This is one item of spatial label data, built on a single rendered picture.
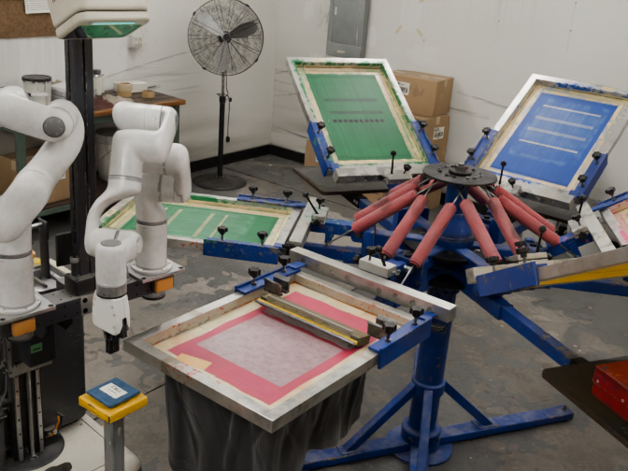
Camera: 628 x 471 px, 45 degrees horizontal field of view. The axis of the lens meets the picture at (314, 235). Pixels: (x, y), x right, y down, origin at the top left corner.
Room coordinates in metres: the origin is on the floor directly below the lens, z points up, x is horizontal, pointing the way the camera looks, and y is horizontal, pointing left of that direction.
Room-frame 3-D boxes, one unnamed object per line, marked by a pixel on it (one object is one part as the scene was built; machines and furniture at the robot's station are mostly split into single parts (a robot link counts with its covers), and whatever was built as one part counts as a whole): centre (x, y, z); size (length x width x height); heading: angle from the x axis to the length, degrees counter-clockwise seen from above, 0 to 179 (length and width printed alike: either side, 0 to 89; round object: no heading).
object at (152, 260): (2.21, 0.51, 1.21); 0.16 x 0.13 x 0.15; 48
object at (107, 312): (1.75, 0.50, 1.22); 0.10 x 0.07 x 0.11; 53
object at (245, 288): (2.49, 0.15, 0.98); 0.30 x 0.05 x 0.07; 143
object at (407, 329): (2.16, -0.30, 0.98); 0.30 x 0.05 x 0.07; 143
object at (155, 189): (2.20, 0.49, 1.37); 0.13 x 0.10 x 0.16; 90
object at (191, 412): (1.90, 0.24, 0.74); 0.45 x 0.03 x 0.43; 53
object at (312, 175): (3.59, -0.30, 0.91); 1.34 x 0.40 x 0.08; 23
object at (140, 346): (2.13, 0.07, 0.97); 0.79 x 0.58 x 0.04; 143
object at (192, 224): (3.08, 0.34, 1.05); 1.08 x 0.61 x 0.23; 83
